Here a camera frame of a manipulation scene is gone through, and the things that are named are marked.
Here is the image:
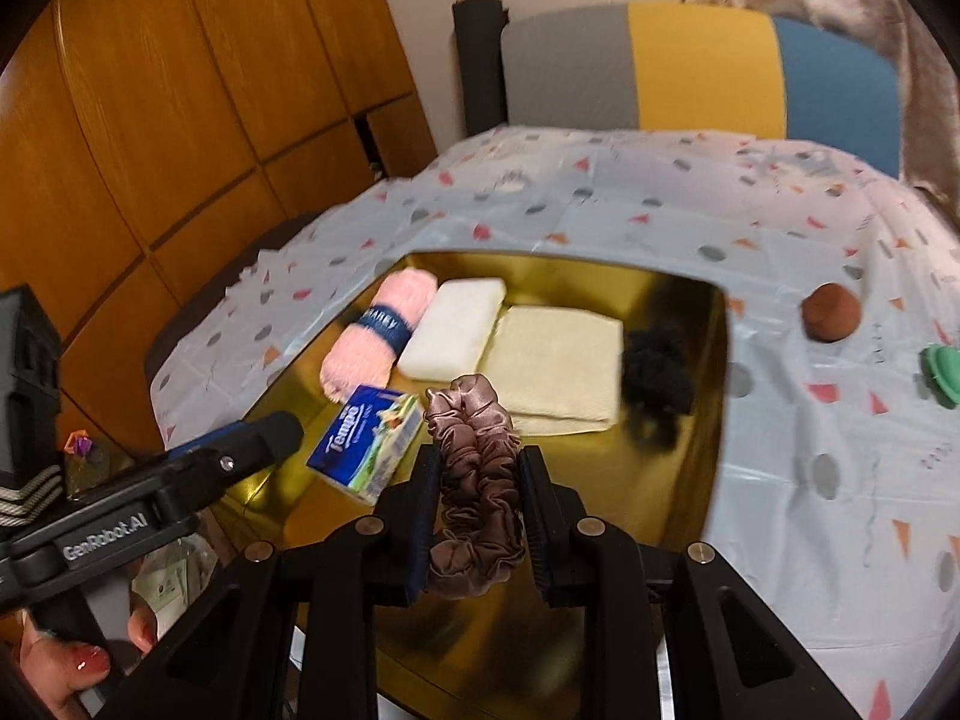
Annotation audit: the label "blue Tempo tissue pack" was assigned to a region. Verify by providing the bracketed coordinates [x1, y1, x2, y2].
[306, 385, 423, 504]

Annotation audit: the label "pink satin scrunchie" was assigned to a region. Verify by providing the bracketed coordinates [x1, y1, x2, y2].
[427, 374, 524, 601]

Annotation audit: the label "cream knitted cloth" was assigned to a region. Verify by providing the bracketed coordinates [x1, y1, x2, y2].
[482, 305, 623, 436]

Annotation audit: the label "left hand red nails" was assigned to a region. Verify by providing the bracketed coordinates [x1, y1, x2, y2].
[16, 610, 112, 718]

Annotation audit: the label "pink rolled towel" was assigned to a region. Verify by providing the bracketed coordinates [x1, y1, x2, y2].
[319, 268, 438, 403]

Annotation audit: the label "gold tray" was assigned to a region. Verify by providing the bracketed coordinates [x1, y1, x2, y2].
[213, 250, 729, 718]

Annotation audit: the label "black fluffy object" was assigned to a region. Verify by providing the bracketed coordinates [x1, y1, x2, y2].
[622, 327, 695, 447]

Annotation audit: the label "white foam sponge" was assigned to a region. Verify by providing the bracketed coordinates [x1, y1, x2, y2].
[397, 278, 506, 382]

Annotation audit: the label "patterned plastic tablecloth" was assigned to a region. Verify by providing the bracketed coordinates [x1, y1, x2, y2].
[149, 127, 958, 718]

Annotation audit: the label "wooden cabinet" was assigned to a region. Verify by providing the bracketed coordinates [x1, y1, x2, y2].
[2, 0, 436, 455]

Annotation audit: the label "brown makeup sponge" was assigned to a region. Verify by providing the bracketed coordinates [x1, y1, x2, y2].
[800, 283, 862, 343]

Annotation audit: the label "grey yellow blue chair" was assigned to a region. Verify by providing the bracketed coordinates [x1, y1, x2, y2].
[452, 0, 901, 176]

